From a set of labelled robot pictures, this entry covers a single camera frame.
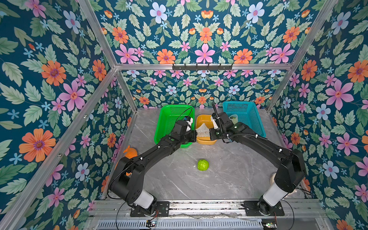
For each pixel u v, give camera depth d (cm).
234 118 104
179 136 66
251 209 73
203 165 84
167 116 107
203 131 82
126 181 43
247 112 115
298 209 75
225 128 63
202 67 91
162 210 74
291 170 44
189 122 78
